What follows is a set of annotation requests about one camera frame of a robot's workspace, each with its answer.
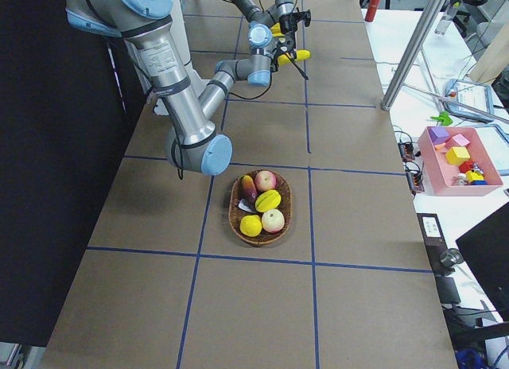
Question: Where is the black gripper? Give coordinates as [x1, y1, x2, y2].
[270, 35, 289, 72]
[278, 13, 298, 32]

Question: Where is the yellow banana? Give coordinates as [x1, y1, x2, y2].
[270, 23, 283, 37]
[278, 49, 311, 65]

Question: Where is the brown wicker basket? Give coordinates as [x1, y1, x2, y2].
[228, 170, 293, 247]

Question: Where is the red bottle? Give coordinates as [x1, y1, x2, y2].
[364, 0, 381, 22]

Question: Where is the red apple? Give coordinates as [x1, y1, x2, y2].
[254, 170, 277, 192]
[262, 209, 286, 234]

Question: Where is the red green mango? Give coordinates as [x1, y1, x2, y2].
[241, 175, 258, 204]

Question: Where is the yellow starfruit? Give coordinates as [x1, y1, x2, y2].
[255, 189, 282, 213]

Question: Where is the small circuit board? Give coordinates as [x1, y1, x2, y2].
[398, 142, 416, 162]

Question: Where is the clear water bottle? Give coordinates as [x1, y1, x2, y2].
[434, 0, 463, 35]

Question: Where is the purple toy cube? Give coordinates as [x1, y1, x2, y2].
[428, 126, 450, 145]

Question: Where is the yellow pear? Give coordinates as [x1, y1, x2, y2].
[239, 215, 262, 237]

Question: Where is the tablet in blue case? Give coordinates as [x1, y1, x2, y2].
[444, 79, 495, 123]

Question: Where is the pink plastic bin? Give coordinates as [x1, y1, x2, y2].
[418, 126, 503, 196]

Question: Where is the yellow toy cube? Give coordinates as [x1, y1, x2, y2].
[445, 146, 471, 166]

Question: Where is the black power adapter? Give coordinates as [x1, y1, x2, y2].
[417, 213, 454, 276]

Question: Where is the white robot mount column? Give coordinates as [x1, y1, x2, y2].
[142, 0, 206, 115]

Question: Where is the aluminium frame post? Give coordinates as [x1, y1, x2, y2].
[381, 0, 445, 111]

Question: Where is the green handled reacher tool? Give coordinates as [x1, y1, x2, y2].
[429, 111, 453, 126]

